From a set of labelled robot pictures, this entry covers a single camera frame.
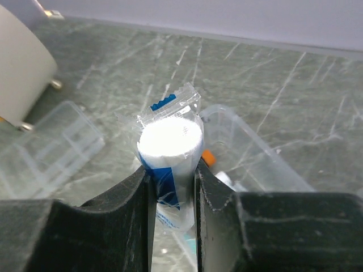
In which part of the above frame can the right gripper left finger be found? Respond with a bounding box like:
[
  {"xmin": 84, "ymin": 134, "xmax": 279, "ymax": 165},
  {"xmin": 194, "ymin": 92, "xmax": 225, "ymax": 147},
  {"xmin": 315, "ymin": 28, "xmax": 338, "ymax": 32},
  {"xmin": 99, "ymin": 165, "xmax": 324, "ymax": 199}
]
[{"xmin": 1, "ymin": 167, "xmax": 156, "ymax": 271}]

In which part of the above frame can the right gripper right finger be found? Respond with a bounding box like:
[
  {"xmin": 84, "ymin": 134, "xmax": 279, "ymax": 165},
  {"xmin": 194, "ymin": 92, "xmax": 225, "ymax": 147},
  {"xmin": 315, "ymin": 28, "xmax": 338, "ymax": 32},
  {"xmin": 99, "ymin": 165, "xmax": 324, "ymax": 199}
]
[{"xmin": 194, "ymin": 160, "xmax": 362, "ymax": 271}]

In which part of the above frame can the white bottle green label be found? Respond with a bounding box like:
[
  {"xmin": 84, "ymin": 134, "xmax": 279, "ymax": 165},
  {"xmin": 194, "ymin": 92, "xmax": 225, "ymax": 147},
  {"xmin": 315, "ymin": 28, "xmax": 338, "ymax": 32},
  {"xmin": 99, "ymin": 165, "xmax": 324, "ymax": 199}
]
[{"xmin": 215, "ymin": 171, "xmax": 236, "ymax": 191}]

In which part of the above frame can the clear plastic medicine box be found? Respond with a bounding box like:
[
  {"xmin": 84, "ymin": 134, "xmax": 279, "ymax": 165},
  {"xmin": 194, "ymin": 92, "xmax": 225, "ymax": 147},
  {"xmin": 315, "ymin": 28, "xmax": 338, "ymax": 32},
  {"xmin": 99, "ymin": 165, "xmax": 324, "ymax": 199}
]
[{"xmin": 200, "ymin": 104, "xmax": 314, "ymax": 192}]

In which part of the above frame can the brown bottle orange cap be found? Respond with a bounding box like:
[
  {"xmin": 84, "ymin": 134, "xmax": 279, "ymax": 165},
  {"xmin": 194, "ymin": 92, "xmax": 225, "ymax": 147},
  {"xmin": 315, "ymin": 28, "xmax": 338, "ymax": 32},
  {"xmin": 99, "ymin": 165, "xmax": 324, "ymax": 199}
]
[{"xmin": 201, "ymin": 149, "xmax": 216, "ymax": 167}]

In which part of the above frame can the clear compartment tray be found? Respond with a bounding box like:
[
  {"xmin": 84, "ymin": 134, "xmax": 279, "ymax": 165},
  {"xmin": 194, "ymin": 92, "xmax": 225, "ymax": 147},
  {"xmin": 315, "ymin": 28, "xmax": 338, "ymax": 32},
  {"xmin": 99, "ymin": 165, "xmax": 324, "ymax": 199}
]
[{"xmin": 1, "ymin": 101, "xmax": 105, "ymax": 199}]

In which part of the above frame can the beige cylindrical drum device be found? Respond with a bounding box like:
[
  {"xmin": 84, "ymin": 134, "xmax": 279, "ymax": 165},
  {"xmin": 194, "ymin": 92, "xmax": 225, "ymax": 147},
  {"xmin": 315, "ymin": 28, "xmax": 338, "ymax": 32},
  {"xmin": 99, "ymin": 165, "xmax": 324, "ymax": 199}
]
[{"xmin": 1, "ymin": 1, "xmax": 62, "ymax": 131}]

